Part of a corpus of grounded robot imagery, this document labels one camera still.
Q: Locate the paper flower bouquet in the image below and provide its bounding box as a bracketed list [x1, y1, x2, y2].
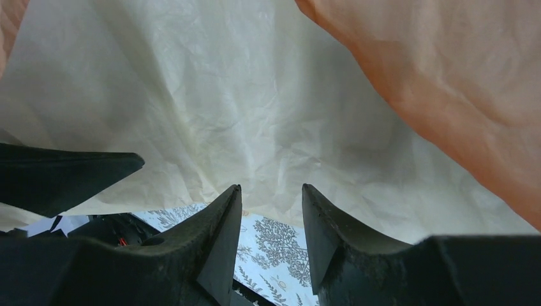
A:
[1, 1, 540, 242]

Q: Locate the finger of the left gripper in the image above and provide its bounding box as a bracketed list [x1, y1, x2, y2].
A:
[1, 143, 145, 217]

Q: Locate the floral patterned table mat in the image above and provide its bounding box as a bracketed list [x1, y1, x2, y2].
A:
[131, 202, 322, 306]

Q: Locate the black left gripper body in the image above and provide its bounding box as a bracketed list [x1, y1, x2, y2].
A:
[0, 212, 161, 248]

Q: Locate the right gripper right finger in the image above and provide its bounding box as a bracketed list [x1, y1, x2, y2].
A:
[302, 184, 540, 305]

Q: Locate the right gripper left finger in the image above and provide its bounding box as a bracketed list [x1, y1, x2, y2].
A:
[1, 185, 242, 305]

